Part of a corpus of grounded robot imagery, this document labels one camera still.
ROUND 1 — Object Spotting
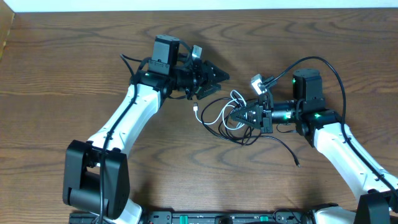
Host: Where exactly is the black usb cable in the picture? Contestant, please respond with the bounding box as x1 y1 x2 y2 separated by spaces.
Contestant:
242 124 301 168
200 96 265 146

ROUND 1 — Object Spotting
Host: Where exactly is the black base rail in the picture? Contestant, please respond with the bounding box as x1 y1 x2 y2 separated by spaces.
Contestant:
68 210 318 224

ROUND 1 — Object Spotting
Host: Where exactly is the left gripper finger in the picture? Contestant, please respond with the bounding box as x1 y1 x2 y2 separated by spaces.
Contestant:
203 60 229 84
196 84 221 100

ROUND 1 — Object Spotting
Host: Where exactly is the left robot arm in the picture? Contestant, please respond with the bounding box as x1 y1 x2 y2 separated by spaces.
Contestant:
63 34 229 223

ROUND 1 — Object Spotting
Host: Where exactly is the white usb cable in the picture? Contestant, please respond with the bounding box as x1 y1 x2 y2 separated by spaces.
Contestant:
192 89 248 131

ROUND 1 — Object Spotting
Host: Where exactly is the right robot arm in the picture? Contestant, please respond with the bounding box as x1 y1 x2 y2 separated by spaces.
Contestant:
230 69 397 223

